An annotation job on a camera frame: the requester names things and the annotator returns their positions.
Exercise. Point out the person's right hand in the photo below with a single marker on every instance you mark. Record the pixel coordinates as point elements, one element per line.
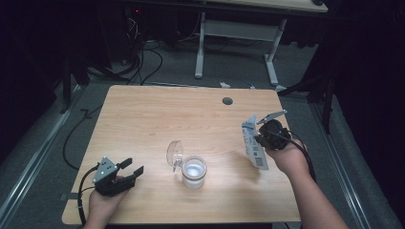
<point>291,160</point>

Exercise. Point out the desk with white metal legs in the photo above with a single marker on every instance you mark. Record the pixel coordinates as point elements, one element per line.
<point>237,30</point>

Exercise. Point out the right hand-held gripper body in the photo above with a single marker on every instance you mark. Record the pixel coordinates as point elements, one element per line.
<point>273,136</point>

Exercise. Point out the black metal stand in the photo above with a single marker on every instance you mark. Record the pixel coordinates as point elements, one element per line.
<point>67,86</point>
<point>328,95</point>

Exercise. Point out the person's left hand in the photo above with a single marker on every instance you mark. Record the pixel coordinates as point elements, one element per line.
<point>100,210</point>

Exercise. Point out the white and blue packet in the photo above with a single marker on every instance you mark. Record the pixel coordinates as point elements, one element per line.
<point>253,152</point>

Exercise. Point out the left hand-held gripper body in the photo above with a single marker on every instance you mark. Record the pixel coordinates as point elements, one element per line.
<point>110,183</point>

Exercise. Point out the grey tape strip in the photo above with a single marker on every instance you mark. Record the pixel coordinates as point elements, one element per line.
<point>68,196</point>

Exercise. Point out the dark equipment with red light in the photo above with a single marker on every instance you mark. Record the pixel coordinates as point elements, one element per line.
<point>135,25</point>

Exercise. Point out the white scrap on floor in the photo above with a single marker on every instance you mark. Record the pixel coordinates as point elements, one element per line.
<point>224,85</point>

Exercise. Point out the metal floor rail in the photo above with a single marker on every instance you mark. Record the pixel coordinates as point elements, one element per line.
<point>35,165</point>
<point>342,178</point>

